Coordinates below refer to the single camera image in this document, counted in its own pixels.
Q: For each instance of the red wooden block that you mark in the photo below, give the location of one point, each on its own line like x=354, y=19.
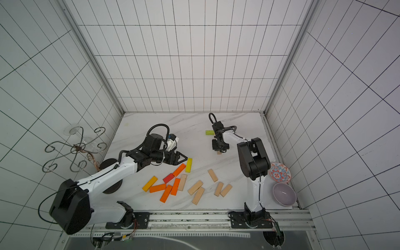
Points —
x=168, y=178

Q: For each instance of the orange block upper diagonal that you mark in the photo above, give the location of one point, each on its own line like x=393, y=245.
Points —
x=178, y=171

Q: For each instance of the natural block beside orange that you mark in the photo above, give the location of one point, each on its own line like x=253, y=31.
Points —
x=182, y=182

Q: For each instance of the aluminium mounting rail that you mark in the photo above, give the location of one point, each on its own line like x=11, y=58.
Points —
x=169, y=223

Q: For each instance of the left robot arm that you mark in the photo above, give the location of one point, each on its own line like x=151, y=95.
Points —
x=76, y=203

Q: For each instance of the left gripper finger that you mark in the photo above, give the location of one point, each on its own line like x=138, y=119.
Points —
x=177, y=161
x=173, y=154

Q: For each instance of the ornate metal wire stand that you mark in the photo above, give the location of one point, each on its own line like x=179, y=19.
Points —
x=83, y=151

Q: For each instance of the long orange block bottom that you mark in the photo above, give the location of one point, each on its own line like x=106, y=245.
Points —
x=166, y=194

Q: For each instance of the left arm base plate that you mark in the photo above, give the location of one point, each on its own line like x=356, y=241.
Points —
x=131, y=221

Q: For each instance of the orange block upright middle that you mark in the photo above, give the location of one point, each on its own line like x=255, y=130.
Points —
x=175, y=187

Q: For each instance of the patterned red blue plate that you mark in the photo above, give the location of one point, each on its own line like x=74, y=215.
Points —
x=279, y=173

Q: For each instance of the lime green block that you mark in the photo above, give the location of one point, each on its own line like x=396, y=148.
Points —
x=209, y=132

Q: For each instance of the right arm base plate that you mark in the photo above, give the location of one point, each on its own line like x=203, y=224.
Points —
x=250, y=220

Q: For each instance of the yellow-green block upper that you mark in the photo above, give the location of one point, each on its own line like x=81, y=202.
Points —
x=189, y=165

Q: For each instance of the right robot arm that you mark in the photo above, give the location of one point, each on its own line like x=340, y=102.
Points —
x=254, y=164

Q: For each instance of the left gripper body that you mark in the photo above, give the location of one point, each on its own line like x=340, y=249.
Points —
x=160, y=156

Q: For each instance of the dark oval stand base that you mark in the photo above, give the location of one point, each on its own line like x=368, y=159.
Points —
x=113, y=184

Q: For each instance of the natural block centre diagonal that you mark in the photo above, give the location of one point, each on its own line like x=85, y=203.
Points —
x=195, y=187

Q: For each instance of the natural block diagonal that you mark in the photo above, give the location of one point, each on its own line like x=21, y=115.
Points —
x=198, y=195
x=195, y=187

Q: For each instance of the orange block lying horizontal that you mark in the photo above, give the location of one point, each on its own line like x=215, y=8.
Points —
x=157, y=188

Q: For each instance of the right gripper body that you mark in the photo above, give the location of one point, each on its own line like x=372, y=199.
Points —
x=220, y=145

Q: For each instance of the natural block lower diagonal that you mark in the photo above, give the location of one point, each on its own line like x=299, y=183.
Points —
x=198, y=195

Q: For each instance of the yellow-orange wooden block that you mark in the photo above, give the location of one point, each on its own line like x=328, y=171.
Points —
x=150, y=183

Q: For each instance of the lilac bowl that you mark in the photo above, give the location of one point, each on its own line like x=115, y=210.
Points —
x=284, y=194

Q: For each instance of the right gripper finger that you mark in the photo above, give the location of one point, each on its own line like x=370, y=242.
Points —
x=224, y=146
x=215, y=145

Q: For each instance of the electronics board with wires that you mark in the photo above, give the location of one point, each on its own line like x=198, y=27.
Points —
x=104, y=239

